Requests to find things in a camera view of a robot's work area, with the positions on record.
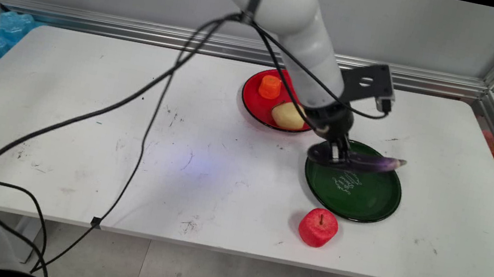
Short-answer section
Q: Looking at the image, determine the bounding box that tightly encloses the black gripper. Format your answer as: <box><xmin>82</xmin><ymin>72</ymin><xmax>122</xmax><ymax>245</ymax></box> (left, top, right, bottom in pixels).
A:
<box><xmin>296</xmin><ymin>97</ymin><xmax>359</xmax><ymax>167</ymax></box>

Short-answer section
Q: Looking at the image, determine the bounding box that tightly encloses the purple toy eggplant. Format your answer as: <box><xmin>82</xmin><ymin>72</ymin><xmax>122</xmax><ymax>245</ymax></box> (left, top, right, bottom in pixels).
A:
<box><xmin>306</xmin><ymin>138</ymin><xmax>408</xmax><ymax>181</ymax></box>

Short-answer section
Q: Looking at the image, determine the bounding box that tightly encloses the dark green plate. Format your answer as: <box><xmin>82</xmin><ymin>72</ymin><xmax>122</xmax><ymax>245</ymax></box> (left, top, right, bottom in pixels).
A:
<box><xmin>297</xmin><ymin>132</ymin><xmax>410</xmax><ymax>230</ymax></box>

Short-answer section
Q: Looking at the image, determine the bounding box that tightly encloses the yellow toy potato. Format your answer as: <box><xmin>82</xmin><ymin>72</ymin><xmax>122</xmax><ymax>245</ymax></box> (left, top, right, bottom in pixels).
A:
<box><xmin>269</xmin><ymin>99</ymin><xmax>309</xmax><ymax>133</ymax></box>

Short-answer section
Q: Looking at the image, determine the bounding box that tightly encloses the red toy apple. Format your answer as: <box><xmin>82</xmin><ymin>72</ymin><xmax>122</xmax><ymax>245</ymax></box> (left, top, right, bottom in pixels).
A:
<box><xmin>296</xmin><ymin>205</ymin><xmax>342</xmax><ymax>251</ymax></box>

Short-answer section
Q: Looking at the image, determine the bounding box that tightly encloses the red plate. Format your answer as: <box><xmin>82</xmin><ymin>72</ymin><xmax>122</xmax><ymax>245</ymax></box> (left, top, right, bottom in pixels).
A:
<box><xmin>236</xmin><ymin>63</ymin><xmax>322</xmax><ymax>136</ymax></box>

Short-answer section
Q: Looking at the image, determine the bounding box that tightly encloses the orange toy carrot stub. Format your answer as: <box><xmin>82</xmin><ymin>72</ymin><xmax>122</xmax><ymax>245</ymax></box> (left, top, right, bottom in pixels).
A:
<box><xmin>257</xmin><ymin>73</ymin><xmax>284</xmax><ymax>102</ymax></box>

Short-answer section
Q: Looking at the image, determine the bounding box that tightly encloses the grey metal table leg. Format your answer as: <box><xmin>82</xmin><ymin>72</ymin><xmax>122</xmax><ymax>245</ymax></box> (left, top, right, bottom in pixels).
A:
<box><xmin>7</xmin><ymin>214</ymin><xmax>44</xmax><ymax>267</ymax></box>

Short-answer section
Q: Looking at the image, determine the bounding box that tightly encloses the blue plastic bubble wrap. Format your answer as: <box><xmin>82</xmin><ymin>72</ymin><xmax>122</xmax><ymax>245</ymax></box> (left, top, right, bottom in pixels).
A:
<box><xmin>0</xmin><ymin>8</ymin><xmax>47</xmax><ymax>71</ymax></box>

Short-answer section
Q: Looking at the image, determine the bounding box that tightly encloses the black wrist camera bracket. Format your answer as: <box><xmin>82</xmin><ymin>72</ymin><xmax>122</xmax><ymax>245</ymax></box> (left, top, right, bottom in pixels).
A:
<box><xmin>334</xmin><ymin>57</ymin><xmax>401</xmax><ymax>117</ymax></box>

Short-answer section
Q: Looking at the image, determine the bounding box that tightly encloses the black camera cable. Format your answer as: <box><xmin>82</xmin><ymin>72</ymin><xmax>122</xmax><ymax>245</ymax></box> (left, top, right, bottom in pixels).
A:
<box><xmin>237</xmin><ymin>20</ymin><xmax>402</xmax><ymax>123</ymax></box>

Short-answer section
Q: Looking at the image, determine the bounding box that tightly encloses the long aluminium frame rail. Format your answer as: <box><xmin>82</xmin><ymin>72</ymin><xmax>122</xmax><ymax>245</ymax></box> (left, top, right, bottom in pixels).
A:
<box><xmin>0</xmin><ymin>0</ymin><xmax>490</xmax><ymax>105</ymax></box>

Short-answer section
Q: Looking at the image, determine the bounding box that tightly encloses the thin black cable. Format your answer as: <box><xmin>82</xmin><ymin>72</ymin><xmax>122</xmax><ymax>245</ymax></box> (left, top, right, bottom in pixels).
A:
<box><xmin>29</xmin><ymin>0</ymin><xmax>228</xmax><ymax>277</ymax></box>

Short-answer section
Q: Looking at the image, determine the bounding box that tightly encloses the thick black cable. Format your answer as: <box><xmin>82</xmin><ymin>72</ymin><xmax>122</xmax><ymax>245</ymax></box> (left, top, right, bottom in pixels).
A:
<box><xmin>0</xmin><ymin>0</ymin><xmax>244</xmax><ymax>277</ymax></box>

